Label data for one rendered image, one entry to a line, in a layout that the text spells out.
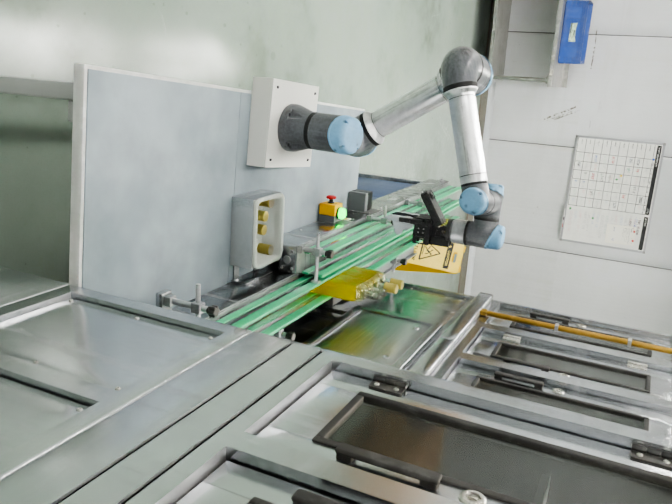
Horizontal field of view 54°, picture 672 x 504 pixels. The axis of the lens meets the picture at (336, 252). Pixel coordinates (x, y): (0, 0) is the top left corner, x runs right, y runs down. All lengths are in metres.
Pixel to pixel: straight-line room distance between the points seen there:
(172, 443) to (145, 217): 0.91
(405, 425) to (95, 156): 0.95
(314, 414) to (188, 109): 1.04
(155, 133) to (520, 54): 6.55
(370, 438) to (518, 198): 7.15
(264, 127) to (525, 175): 6.15
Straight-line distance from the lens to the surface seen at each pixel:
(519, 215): 8.11
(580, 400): 2.14
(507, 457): 1.04
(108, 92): 1.64
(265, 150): 2.08
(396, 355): 2.13
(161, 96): 1.78
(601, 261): 8.10
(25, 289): 1.60
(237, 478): 0.93
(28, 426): 1.07
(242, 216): 2.06
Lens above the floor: 1.89
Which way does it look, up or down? 24 degrees down
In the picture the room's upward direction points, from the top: 101 degrees clockwise
